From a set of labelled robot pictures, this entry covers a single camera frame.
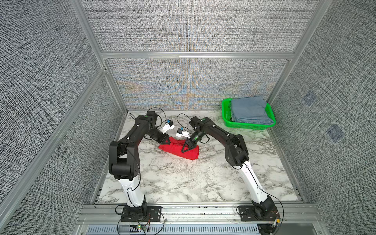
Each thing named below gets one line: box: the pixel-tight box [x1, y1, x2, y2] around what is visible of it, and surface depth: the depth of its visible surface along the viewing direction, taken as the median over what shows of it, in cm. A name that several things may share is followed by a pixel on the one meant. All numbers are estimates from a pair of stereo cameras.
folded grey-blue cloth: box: [230, 95, 274, 126], surface depth 112 cm
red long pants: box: [158, 136, 200, 160], surface depth 90 cm
